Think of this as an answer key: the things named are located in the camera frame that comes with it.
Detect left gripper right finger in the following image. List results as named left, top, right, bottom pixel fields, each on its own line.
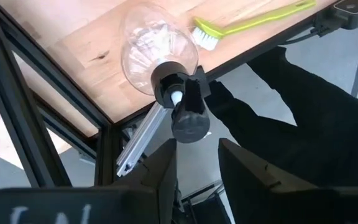
left=218, top=138, right=319, bottom=224

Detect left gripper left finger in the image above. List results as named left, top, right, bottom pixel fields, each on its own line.
left=112, top=138, right=179, bottom=224

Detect silver aluminium extrusion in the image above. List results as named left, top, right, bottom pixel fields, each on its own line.
left=116, top=101, right=169, bottom=178

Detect person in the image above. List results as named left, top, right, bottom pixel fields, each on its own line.
left=203, top=46, right=358, bottom=187

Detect clear soap dispenser bottle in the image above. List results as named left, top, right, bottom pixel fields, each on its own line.
left=119, top=2, right=213, bottom=144

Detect lime green dish brush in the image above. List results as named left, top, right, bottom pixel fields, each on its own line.
left=192, top=0, right=317, bottom=52

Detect dark grey control box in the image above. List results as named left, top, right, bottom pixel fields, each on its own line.
left=314, top=0, right=358, bottom=30

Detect black aluminium table frame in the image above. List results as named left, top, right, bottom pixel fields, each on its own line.
left=0, top=0, right=326, bottom=187

